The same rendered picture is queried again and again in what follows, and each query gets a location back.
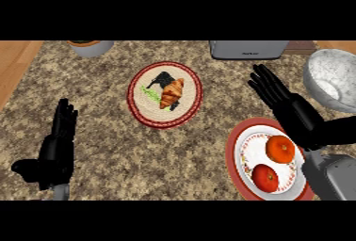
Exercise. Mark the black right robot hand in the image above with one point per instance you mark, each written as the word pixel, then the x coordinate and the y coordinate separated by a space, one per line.
pixel 296 119

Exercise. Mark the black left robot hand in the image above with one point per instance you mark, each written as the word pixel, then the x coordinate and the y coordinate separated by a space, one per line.
pixel 55 147

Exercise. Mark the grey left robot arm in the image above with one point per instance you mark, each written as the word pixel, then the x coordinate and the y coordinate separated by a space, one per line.
pixel 61 192

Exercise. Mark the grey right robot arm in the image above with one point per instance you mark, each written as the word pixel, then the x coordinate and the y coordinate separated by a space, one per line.
pixel 330 177

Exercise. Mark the orange squash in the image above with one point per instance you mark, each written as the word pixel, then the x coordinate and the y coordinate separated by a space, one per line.
pixel 279 149

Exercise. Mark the white marble bowl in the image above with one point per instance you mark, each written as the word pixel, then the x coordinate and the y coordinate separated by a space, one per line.
pixel 334 78

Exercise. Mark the red-rimmed white plate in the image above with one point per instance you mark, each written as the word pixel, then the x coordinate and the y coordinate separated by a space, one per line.
pixel 266 163

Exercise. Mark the red tomato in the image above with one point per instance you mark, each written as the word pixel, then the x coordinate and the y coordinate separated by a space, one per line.
pixel 265 178

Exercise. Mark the brown wooden board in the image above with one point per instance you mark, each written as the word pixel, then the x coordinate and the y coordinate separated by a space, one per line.
pixel 301 47

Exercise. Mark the grey toaster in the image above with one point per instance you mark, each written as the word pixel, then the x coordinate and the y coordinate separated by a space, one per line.
pixel 248 49

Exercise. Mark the golden brown croissant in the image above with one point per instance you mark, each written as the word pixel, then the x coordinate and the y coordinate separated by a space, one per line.
pixel 171 93

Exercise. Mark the round woven red-rimmed placemat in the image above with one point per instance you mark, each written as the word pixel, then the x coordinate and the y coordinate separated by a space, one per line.
pixel 164 94

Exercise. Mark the grey plant pot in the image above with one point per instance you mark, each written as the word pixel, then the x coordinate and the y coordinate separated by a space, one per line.
pixel 90 47

